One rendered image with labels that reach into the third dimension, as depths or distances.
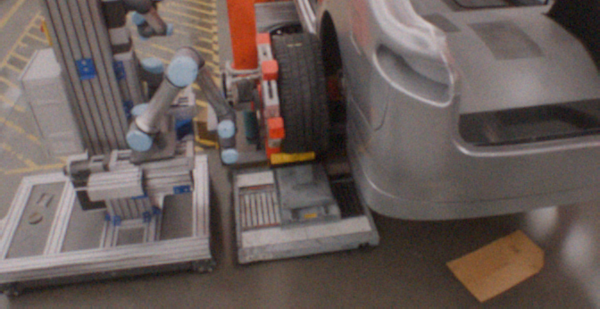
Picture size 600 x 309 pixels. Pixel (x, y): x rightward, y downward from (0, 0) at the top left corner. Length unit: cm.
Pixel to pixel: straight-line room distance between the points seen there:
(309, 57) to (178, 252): 127
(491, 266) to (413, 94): 160
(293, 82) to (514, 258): 165
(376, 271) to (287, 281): 50
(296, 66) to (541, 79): 133
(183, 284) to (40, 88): 131
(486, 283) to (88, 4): 249
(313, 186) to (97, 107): 135
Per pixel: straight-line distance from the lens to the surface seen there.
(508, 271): 317
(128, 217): 319
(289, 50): 266
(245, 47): 317
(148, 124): 240
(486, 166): 198
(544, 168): 210
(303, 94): 257
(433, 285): 301
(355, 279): 299
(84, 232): 326
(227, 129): 238
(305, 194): 315
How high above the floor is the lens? 232
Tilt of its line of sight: 35 degrees down
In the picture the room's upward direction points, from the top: 3 degrees counter-clockwise
